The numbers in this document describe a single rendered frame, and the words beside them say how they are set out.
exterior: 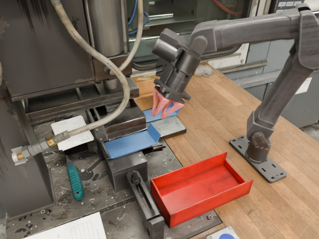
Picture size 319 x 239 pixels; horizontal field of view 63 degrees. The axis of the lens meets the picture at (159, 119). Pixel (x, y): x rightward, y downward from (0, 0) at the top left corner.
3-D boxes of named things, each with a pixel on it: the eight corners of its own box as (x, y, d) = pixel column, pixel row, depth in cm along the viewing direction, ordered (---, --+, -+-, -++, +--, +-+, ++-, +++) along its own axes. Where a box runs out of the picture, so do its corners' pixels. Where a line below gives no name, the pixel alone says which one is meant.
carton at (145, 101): (178, 104, 110) (179, 88, 105) (121, 120, 101) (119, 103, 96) (164, 90, 119) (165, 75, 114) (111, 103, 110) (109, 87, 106)
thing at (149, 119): (181, 113, 100) (181, 107, 98) (143, 124, 95) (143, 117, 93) (173, 104, 105) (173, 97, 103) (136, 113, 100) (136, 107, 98)
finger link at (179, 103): (144, 108, 77) (158, 80, 74) (162, 114, 81) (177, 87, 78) (153, 121, 72) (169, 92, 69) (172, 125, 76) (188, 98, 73)
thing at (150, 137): (161, 142, 77) (161, 134, 75) (111, 158, 71) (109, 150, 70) (151, 129, 82) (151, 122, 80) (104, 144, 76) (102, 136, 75)
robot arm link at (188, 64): (167, 68, 69) (180, 43, 66) (169, 65, 74) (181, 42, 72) (190, 80, 69) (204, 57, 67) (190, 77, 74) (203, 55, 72)
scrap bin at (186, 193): (249, 193, 73) (254, 179, 69) (169, 229, 65) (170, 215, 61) (223, 164, 82) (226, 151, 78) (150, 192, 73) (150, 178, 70)
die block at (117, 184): (148, 181, 76) (147, 163, 72) (115, 193, 73) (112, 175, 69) (126, 139, 91) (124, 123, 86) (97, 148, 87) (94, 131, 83)
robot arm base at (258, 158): (277, 165, 71) (295, 158, 73) (231, 124, 85) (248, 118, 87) (269, 184, 75) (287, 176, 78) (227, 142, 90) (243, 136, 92)
